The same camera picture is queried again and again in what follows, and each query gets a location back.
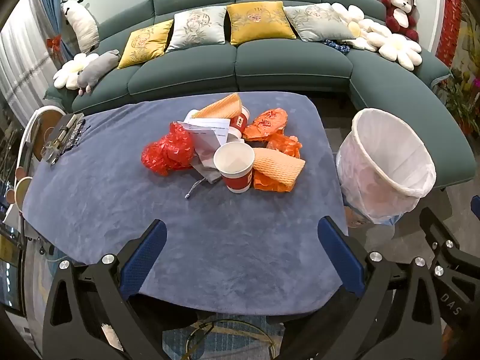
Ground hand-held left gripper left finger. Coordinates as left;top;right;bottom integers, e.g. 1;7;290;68
42;218;168;360

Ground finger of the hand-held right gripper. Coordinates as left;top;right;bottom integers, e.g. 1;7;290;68
419;207;480;282

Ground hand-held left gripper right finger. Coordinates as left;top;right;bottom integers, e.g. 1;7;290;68
281;216;447;360

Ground trash bin with white liner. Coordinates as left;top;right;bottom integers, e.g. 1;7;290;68
335;108;437;229

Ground yellow ridged foam wrap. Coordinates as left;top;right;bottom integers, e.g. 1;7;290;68
252;147;306;188
193;92;244;121

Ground orange wrapper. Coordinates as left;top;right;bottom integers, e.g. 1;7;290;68
242;107;289;143
265;133;304;160
253;169;297;193

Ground white printed paper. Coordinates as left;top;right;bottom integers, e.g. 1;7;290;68
176;117;231;158

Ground blue-grey table cloth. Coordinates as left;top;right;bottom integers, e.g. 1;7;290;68
22;92;347;314

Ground red plastic bag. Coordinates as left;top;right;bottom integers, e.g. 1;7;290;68
141;122;196;177

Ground red and white paper cup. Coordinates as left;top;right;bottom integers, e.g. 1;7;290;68
213;142;256;194
227;105;251;141

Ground potted flowering plants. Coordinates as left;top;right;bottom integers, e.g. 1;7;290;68
440;65;480;139

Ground black device with metal parts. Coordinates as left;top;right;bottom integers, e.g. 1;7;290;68
40;113;88;166

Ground white round side table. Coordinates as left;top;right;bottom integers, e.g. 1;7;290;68
15;106;72;181

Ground white flower cushion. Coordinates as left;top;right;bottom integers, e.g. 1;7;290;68
331;2;366;42
350;19;394;51
377;32;423;71
52;52;99;91

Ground grey mouse plush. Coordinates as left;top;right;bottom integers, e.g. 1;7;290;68
76;49;122;95

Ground green fabric sofa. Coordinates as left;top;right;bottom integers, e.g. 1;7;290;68
45;0;474;192

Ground yellow embroidered cushion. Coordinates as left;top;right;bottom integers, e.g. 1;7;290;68
117;19;175;70
226;1;297;47

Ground red monkey plush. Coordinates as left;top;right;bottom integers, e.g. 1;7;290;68
381;0;421;44

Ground red curtain bow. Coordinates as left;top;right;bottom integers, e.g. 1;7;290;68
46;34;62;61

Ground grey embroidered cushion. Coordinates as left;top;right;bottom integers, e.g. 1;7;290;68
283;2;357;43
165;6;228;53

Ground white sheer curtain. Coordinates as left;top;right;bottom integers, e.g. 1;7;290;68
0;0;72;109

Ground white long plush toy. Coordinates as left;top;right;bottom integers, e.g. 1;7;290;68
60;0;101;55

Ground grey drawstring pouch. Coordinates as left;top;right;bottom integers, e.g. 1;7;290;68
185;140;248;199

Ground red wall decoration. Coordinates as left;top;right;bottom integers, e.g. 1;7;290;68
435;0;469;68

